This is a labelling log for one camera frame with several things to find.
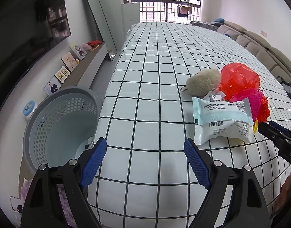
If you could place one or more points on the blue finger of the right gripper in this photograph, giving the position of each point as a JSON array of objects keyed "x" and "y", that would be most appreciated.
[
  {"x": 280, "y": 128},
  {"x": 269, "y": 131}
]

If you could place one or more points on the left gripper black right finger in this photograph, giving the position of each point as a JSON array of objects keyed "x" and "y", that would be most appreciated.
[{"x": 247, "y": 207}]

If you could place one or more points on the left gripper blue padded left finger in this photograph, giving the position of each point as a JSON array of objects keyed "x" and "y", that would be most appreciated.
[{"x": 43, "y": 206}]

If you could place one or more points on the light blue wipes packet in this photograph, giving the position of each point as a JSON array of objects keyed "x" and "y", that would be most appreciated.
[{"x": 222, "y": 119}]

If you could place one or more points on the red plastic bag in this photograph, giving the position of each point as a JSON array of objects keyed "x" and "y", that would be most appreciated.
[{"x": 235, "y": 77}]

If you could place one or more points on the white round lid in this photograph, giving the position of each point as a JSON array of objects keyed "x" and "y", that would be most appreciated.
[{"x": 90, "y": 140}]

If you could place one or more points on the beige sloth plush toy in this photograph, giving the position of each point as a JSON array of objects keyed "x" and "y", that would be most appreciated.
[{"x": 201, "y": 83}]

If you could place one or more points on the purple fuzzy blanket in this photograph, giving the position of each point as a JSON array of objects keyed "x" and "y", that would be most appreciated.
[{"x": 63, "y": 198}]

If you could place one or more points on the black backpack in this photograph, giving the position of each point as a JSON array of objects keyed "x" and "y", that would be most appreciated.
[{"x": 285, "y": 85}]

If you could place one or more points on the grey perforated laundry basket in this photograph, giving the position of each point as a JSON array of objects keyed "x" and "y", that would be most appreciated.
[{"x": 60, "y": 126}]

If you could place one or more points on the white jar blue lid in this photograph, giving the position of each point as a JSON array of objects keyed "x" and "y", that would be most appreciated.
[{"x": 29, "y": 109}]

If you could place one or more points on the checkered white bed sheet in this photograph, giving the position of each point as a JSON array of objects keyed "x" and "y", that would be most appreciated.
[{"x": 145, "y": 179}]

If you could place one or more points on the grey tv console shelf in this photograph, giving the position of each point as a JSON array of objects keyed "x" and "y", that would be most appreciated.
[{"x": 84, "y": 74}]

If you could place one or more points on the window security grille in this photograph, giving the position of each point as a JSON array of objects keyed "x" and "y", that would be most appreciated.
[{"x": 168, "y": 11}]

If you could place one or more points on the red cloth on shelf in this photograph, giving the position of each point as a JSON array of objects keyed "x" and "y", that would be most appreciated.
[{"x": 94, "y": 43}]

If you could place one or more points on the white cabinet by window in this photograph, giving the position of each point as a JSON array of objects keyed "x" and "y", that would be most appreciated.
[{"x": 130, "y": 16}]

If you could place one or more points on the leaning floor mirror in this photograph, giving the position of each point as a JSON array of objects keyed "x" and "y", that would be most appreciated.
[{"x": 103, "y": 27}]

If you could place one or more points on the man portrait photo frame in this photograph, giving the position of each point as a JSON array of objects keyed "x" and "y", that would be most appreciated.
[{"x": 52, "y": 86}]

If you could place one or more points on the comic photo frame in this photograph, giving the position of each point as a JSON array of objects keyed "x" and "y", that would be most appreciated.
[{"x": 62, "y": 74}]

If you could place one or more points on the pink drawing photo frame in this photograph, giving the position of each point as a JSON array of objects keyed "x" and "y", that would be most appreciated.
[{"x": 69, "y": 61}]

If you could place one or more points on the girl photo frame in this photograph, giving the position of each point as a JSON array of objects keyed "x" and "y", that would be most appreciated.
[{"x": 78, "y": 50}]

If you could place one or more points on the black wall television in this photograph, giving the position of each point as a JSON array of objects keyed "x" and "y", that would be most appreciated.
[{"x": 28, "y": 30}]

